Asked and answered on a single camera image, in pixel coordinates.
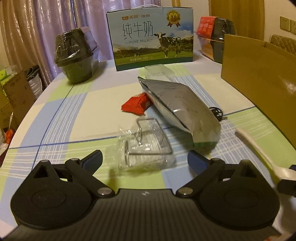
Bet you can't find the double wall socket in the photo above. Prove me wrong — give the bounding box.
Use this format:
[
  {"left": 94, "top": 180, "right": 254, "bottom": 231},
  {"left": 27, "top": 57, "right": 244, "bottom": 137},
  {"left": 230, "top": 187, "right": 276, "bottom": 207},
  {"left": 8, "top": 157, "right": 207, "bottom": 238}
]
[{"left": 280, "top": 16, "right": 296, "bottom": 35}]

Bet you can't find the black red wrapped container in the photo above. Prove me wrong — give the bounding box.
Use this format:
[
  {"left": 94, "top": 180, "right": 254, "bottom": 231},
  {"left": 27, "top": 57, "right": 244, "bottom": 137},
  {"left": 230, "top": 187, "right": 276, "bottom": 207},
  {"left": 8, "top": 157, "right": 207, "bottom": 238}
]
[{"left": 196, "top": 16, "right": 236, "bottom": 64}]

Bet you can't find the red candy packet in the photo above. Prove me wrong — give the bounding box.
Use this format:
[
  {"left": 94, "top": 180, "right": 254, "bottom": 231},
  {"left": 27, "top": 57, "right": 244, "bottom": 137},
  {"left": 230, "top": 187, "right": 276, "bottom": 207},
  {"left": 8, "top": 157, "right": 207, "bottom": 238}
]
[{"left": 121, "top": 92, "right": 153, "bottom": 116}]

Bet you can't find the blue milk carton box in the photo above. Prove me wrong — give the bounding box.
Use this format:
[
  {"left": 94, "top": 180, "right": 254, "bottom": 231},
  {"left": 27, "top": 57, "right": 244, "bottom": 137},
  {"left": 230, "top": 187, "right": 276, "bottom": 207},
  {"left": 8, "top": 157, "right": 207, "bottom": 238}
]
[{"left": 106, "top": 6, "right": 194, "bottom": 71}]

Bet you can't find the silver foil pouch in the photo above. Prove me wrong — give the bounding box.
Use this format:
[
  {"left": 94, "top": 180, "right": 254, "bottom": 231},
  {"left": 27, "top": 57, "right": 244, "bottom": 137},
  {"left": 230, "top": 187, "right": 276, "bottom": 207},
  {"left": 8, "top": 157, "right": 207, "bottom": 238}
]
[{"left": 138, "top": 77, "right": 221, "bottom": 146}]

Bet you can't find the brown cardboard boxes stack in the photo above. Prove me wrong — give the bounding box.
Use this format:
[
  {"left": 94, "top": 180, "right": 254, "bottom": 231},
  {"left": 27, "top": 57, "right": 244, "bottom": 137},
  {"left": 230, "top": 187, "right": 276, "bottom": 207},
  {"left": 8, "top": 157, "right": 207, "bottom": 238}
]
[{"left": 1, "top": 71, "right": 35, "bottom": 130}]

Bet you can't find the brown cardboard box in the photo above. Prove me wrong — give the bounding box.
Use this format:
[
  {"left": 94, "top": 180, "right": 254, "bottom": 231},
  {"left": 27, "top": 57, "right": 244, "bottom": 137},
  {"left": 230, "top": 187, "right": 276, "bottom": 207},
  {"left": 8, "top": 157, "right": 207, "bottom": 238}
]
[{"left": 221, "top": 35, "right": 295, "bottom": 146}]

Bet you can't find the checked tablecloth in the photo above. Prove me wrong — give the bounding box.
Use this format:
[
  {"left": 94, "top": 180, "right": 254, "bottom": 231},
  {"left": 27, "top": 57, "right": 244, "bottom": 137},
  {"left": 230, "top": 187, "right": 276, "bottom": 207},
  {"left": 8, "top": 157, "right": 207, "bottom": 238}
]
[{"left": 1, "top": 52, "right": 295, "bottom": 236}]

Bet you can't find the purple curtain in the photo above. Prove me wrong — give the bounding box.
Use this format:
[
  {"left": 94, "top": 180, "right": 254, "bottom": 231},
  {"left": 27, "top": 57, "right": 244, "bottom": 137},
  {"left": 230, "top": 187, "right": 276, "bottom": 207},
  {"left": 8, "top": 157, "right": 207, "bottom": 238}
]
[{"left": 1, "top": 1, "right": 161, "bottom": 85}]

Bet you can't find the clear plastic bag with hook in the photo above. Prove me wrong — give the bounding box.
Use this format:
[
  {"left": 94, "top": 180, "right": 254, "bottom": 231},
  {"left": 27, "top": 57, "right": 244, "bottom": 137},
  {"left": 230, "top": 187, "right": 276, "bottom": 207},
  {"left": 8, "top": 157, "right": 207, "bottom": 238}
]
[{"left": 105, "top": 117, "right": 176, "bottom": 174}]

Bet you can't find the clear plastic lid box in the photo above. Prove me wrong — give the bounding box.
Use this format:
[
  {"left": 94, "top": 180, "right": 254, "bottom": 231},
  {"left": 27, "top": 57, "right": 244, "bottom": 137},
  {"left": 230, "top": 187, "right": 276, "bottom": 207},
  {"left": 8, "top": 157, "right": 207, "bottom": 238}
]
[{"left": 144, "top": 64, "right": 176, "bottom": 82}]

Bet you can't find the black usb cable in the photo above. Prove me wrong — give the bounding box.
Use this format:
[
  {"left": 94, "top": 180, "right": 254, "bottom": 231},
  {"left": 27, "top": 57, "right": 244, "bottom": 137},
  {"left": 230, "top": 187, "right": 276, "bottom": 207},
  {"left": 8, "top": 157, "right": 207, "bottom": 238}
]
[{"left": 208, "top": 106, "right": 228, "bottom": 122}]

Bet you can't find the black wrapped bowl container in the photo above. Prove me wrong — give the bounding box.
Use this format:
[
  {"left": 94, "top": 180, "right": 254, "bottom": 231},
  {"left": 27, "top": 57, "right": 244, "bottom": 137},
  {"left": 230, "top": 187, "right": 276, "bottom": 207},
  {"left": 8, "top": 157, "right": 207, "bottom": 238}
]
[{"left": 54, "top": 27, "right": 99, "bottom": 84}]

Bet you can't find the quilted brown chair cushion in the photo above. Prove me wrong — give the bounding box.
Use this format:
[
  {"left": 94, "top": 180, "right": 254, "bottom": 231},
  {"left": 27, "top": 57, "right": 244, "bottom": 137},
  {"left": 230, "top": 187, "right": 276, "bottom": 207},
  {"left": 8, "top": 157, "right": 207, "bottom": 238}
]
[{"left": 269, "top": 34, "right": 296, "bottom": 56}]

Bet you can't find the white plastic spoon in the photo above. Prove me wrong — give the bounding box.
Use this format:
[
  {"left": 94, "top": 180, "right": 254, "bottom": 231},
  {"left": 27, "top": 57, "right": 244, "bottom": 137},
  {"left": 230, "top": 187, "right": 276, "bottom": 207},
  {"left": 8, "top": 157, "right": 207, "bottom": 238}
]
[{"left": 236, "top": 128, "right": 295, "bottom": 181}]

